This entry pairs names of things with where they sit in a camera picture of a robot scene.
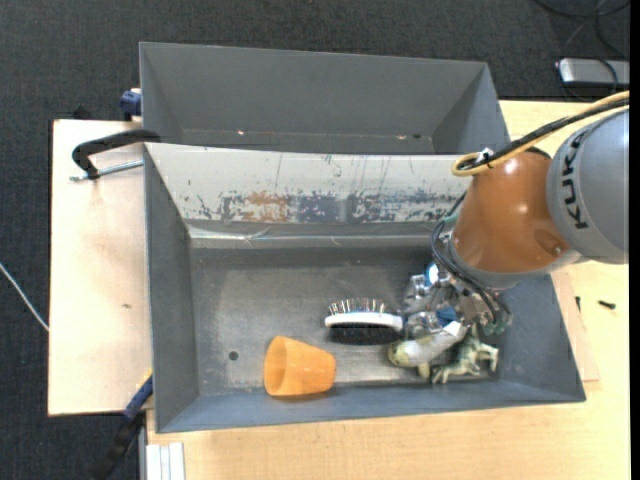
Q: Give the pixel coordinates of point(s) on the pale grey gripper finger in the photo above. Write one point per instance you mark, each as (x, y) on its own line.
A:
(430, 347)

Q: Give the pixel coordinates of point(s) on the green toy animal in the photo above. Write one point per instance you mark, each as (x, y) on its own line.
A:
(470, 359)

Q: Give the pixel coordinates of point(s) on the white brush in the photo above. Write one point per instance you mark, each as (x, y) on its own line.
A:
(362, 321)

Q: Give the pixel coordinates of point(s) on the orange plastic cup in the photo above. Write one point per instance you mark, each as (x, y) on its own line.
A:
(300, 368)

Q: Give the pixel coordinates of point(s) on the grey metal bin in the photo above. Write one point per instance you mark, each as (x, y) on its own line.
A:
(250, 288)

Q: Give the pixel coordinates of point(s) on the small black screw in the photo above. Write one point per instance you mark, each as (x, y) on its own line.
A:
(607, 305)

